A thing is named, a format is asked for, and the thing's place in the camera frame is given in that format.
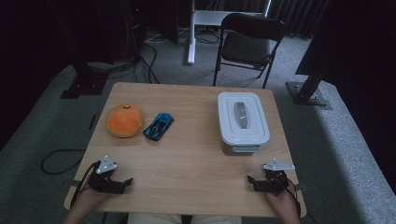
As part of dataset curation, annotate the black metal stand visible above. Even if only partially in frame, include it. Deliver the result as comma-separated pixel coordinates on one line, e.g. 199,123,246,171
286,55,333,111
46,0,110,100

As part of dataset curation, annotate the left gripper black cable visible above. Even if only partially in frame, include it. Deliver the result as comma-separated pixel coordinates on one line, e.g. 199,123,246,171
69,161,101,210

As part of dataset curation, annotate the orange plush toy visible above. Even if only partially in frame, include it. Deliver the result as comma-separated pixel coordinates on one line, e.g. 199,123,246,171
105,104,144,139

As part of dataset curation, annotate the blue toy car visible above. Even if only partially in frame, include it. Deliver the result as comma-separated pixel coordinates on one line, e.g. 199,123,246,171
142,112,175,142

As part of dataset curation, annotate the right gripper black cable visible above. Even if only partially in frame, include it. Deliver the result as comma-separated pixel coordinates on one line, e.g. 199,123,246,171
285,177,303,218

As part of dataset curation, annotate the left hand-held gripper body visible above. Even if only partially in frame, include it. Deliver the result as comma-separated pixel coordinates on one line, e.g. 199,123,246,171
88,155,125,194

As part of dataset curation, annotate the clear brown storage box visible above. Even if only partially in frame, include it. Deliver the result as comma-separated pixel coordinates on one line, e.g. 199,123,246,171
220,142,262,156

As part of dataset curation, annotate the person's right hand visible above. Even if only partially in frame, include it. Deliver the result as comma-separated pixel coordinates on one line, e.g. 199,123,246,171
265,181,301,218

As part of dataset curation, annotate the black looped floor cable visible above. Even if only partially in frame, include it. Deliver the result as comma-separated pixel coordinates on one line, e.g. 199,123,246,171
40,147,87,175

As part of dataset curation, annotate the black floor cable bundle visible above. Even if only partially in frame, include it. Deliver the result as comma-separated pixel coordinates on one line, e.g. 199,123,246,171
86,29,162,85

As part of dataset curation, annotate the white storage box lid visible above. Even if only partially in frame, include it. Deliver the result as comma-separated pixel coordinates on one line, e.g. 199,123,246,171
217,91,271,147

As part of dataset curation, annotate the white floor cable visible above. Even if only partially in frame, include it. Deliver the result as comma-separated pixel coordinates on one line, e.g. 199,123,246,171
144,32,171,45

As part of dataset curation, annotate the person's left hand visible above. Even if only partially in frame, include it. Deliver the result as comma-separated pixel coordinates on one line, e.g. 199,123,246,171
72,186,110,217

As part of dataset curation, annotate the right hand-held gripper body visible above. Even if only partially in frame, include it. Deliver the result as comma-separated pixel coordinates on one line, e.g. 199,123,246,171
261,158,296,197

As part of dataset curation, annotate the white desk frame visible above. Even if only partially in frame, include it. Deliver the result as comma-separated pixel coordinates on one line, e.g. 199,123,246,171
187,0,273,65

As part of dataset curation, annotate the black curtain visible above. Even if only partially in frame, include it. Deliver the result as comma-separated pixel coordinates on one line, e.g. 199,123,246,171
0,0,78,152
294,0,396,195

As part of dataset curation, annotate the black folding chair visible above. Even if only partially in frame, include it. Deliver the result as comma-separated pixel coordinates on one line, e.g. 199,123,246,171
212,12,287,90

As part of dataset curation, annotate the dark pleated curtain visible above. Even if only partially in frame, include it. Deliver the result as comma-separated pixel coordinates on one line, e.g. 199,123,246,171
194,0,332,39

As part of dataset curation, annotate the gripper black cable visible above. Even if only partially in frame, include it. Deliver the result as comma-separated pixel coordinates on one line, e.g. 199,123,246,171
285,177,303,218
69,161,101,210

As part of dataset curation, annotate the black computer tower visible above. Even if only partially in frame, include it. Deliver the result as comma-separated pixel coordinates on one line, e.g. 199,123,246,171
125,0,148,61

